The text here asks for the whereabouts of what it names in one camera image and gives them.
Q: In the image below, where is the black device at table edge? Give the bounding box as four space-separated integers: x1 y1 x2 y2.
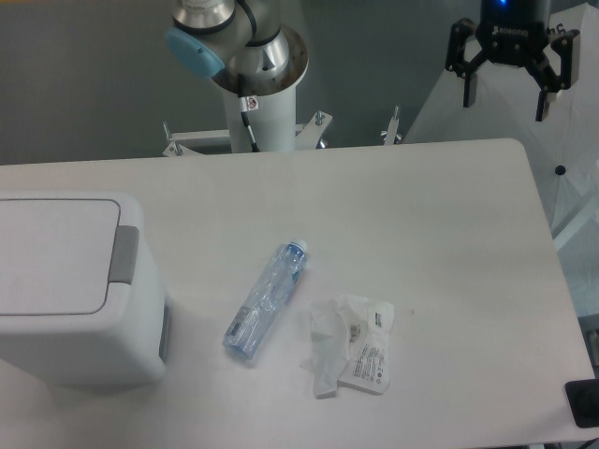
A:
564 379 598 428

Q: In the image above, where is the white printed wrapper packet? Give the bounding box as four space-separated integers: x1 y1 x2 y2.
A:
338 295 394 395

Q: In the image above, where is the crumpled white tissue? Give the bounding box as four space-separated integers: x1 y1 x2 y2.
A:
310 295 349 399

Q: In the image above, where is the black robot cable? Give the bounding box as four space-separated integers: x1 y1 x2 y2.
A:
233 0 261 153

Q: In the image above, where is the metal clamp bolt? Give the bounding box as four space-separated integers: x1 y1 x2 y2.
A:
380 105 402 146

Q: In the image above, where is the white trash can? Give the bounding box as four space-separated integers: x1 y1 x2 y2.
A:
1 190 171 386

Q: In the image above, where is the white trash can lid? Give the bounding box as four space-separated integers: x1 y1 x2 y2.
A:
1 198 140 316

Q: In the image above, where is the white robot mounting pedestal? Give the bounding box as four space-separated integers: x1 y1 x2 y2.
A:
163 86 333 157

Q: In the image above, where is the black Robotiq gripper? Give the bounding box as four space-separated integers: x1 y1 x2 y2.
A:
445 0 580 122

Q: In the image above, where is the silver robot arm blue cap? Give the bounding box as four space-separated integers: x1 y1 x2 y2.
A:
166 1 581 128

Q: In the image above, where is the crushed clear plastic bottle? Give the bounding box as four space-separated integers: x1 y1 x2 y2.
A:
222 239 308 362

